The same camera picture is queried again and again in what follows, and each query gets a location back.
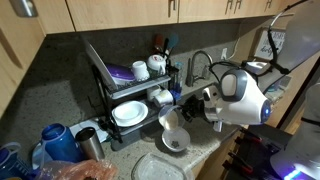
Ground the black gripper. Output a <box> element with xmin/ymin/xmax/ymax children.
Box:
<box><xmin>181</xmin><ymin>96</ymin><xmax>206</xmax><ymax>123</ymax></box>

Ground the white ceramic bowl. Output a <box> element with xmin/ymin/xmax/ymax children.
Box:
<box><xmin>161</xmin><ymin>128</ymin><xmax>192</xmax><ymax>154</ymax></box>

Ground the purple plastic bowl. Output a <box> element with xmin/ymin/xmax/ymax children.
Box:
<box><xmin>105</xmin><ymin>64</ymin><xmax>136</xmax><ymax>86</ymax></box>

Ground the blue dish soap bottle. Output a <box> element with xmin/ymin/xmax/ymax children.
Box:
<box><xmin>170</xmin><ymin>61</ymin><xmax>186</xmax><ymax>101</ymax></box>

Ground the steel kitchen faucet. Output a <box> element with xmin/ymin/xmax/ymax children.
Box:
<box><xmin>185</xmin><ymin>50</ymin><xmax>214</xmax><ymax>88</ymax></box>

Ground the utensil holder caddy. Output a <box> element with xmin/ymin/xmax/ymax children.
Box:
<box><xmin>165</xmin><ymin>64</ymin><xmax>181</xmax><ymax>85</ymax></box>

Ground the white mug with red print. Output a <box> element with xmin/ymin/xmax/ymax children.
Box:
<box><xmin>146</xmin><ymin>54</ymin><xmax>167</xmax><ymax>76</ymax></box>

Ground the round white dinner plate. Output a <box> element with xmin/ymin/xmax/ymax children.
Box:
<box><xmin>110</xmin><ymin>100</ymin><xmax>149</xmax><ymax>128</ymax></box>

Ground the wooden base cabinet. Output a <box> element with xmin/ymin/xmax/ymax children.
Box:
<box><xmin>191</xmin><ymin>126</ymin><xmax>254</xmax><ymax>180</ymax></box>

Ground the grey drying mat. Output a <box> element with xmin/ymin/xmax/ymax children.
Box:
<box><xmin>109</xmin><ymin>113</ymin><xmax>168</xmax><ymax>153</ymax></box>

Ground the black kitchen utensil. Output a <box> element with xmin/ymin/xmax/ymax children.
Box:
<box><xmin>161</xmin><ymin>38</ymin><xmax>170</xmax><ymax>63</ymax></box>

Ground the blue spatula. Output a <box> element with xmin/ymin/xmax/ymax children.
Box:
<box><xmin>167</xmin><ymin>33</ymin><xmax>180</xmax><ymax>57</ymax></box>

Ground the red spatula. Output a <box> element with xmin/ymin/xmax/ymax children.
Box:
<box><xmin>152</xmin><ymin>33</ymin><xmax>165</xmax><ymax>55</ymax></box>

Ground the black robot cart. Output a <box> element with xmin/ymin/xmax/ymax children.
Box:
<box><xmin>221</xmin><ymin>124</ymin><xmax>294</xmax><ymax>180</ymax></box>

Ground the water filter pitcher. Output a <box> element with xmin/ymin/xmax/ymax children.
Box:
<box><xmin>244</xmin><ymin>60</ymin><xmax>284</xmax><ymax>94</ymax></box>

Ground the large white platter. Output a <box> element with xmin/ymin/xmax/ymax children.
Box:
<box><xmin>83</xmin><ymin>39</ymin><xmax>118</xmax><ymax>92</ymax></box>

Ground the framed text sign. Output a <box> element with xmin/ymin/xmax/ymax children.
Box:
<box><xmin>254</xmin><ymin>27</ymin><xmax>288</xmax><ymax>62</ymax></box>

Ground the steel tumbler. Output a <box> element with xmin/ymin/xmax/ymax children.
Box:
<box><xmin>74</xmin><ymin>127</ymin><xmax>106</xmax><ymax>163</ymax></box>

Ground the white paper sheet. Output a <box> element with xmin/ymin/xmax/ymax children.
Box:
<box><xmin>68</xmin><ymin>119</ymin><xmax>111</xmax><ymax>144</ymax></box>

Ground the orange plastic bag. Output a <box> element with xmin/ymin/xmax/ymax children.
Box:
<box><xmin>34</xmin><ymin>159</ymin><xmax>118</xmax><ymax>180</ymax></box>

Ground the blue water jug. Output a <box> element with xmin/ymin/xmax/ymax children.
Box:
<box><xmin>31</xmin><ymin>123</ymin><xmax>84</xmax><ymax>171</ymax></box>

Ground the blue plastic pitcher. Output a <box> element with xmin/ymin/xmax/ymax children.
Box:
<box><xmin>0</xmin><ymin>143</ymin><xmax>34</xmax><ymax>180</ymax></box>

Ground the black wire dish rack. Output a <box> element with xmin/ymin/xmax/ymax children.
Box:
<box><xmin>90</xmin><ymin>64</ymin><xmax>180</xmax><ymax>144</ymax></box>

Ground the white wall outlet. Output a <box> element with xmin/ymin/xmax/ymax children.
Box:
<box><xmin>220</xmin><ymin>47</ymin><xmax>229</xmax><ymax>61</ymax></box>

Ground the metal cabinet door handle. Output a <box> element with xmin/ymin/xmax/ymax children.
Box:
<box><xmin>167</xmin><ymin>0</ymin><xmax>178</xmax><ymax>18</ymax></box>

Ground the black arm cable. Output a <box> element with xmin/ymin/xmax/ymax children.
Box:
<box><xmin>208</xmin><ymin>0</ymin><xmax>309</xmax><ymax>76</ymax></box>

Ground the wooden wall cabinet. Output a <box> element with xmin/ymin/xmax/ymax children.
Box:
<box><xmin>0</xmin><ymin>0</ymin><xmax>320</xmax><ymax>114</ymax></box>

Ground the silver metal handle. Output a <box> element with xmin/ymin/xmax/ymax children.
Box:
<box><xmin>8</xmin><ymin>0</ymin><xmax>38</xmax><ymax>19</ymax></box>

